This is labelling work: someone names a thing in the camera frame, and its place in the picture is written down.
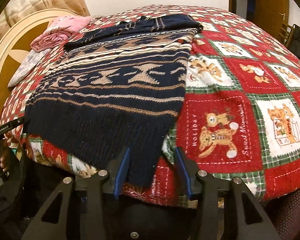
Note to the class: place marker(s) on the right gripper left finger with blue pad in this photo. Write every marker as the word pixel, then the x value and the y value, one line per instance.
pixel 108 181

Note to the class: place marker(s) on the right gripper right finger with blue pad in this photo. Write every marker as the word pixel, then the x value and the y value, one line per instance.
pixel 244 216

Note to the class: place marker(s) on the navy patterned knit sweater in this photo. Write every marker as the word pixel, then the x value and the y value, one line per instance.
pixel 117 87

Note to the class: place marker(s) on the grey floral pillow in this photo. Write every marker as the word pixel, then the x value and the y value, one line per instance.
pixel 30 61

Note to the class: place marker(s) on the cream wooden headboard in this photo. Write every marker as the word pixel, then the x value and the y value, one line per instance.
pixel 15 44

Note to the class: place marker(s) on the red patchwork bedspread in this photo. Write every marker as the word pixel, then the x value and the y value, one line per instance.
pixel 241 116

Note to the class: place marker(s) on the pink folded blanket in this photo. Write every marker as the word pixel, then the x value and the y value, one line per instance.
pixel 62 28

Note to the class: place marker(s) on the wooden chair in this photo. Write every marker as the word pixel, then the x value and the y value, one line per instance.
pixel 286 34

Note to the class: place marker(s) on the brown wooden door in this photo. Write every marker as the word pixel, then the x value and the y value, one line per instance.
pixel 270 14

